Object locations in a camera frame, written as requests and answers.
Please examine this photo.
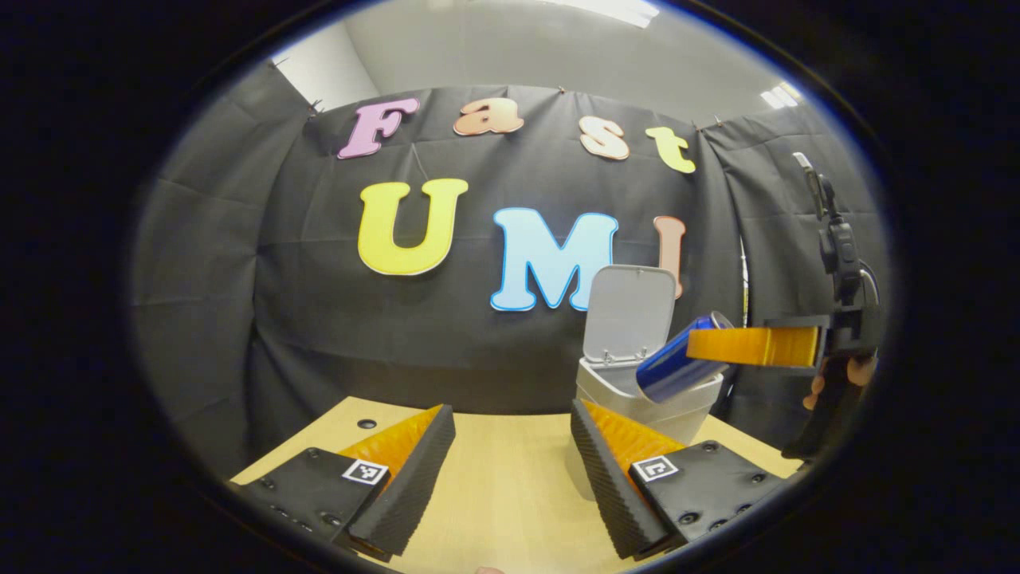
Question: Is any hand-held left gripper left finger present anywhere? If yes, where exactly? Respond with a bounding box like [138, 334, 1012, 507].
[239, 404, 457, 563]

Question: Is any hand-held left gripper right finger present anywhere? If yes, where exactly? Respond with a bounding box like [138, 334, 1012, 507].
[572, 399, 798, 563]

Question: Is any blue pop can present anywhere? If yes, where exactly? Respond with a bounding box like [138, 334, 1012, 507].
[635, 311, 736, 404]

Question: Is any grey desktop garbage bin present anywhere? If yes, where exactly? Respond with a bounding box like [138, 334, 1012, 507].
[567, 265, 726, 501]

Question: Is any wooden desktop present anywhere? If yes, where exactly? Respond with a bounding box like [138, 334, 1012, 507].
[229, 396, 802, 574]

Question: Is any small ceiling light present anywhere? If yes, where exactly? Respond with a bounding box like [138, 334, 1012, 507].
[761, 81, 804, 110]

